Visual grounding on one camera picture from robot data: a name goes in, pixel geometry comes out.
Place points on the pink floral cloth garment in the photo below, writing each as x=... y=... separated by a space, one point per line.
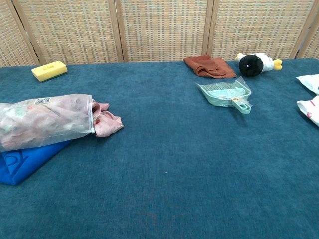
x=107 y=122

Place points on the clear zip plastic bag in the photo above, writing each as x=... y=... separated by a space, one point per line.
x=42 y=119

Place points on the mint green dustpan in wrap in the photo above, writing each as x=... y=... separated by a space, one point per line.
x=228 y=95

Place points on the rust brown folded towel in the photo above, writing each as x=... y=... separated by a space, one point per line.
x=209 y=66

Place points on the black white plush toy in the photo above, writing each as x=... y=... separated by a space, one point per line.
x=251 y=65

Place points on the yellow green sponge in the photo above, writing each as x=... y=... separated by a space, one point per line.
x=49 y=70

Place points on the blue folded cloth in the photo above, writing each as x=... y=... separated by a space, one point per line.
x=22 y=161

